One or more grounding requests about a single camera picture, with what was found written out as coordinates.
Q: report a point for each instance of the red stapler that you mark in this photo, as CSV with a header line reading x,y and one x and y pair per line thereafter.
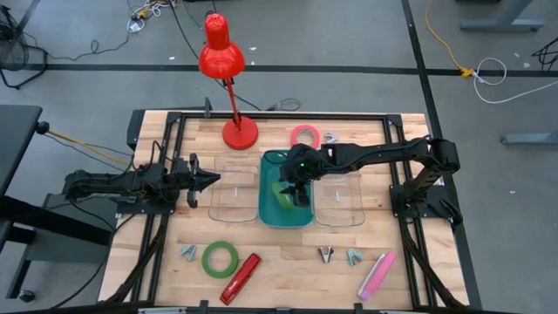
x,y
240,279

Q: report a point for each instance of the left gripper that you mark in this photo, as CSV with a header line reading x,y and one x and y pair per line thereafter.
x,y
178,179

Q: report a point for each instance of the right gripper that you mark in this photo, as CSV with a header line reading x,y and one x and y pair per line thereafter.
x,y
296,174

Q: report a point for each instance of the red desk lamp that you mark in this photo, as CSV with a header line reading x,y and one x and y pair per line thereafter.
x,y
221,56

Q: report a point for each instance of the lime green tape roll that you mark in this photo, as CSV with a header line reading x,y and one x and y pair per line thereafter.
x,y
283,200

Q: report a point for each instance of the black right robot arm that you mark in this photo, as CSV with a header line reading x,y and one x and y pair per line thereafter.
x,y
383,152

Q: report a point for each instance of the black caster wheel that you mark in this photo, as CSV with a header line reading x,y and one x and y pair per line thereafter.
x,y
26,295

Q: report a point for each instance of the pink stapler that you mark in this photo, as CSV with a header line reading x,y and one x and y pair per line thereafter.
x,y
381,272

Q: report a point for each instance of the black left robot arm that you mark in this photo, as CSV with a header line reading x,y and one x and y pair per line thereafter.
x,y
100,183

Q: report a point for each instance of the teal plastic bin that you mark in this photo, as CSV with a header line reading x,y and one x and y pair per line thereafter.
x,y
279,218

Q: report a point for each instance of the grey desk foot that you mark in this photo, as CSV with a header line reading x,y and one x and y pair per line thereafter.
x,y
529,138
501,25

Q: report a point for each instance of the black staple remover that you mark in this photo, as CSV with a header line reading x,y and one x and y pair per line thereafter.
x,y
325,257

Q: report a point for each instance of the black side desk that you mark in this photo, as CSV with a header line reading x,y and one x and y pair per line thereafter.
x,y
17,139

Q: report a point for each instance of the clear plastic bin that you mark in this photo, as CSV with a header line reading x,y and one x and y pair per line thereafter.
x,y
340,213
235,207

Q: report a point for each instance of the coral pink tape roll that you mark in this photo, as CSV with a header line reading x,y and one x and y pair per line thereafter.
x,y
293,137

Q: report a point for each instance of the black metal rig frame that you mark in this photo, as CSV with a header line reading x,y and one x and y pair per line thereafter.
x,y
283,116

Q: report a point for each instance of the dark green tape roll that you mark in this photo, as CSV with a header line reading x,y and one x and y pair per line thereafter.
x,y
205,260

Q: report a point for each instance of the black floor fan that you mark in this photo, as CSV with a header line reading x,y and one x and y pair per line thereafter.
x,y
11,52

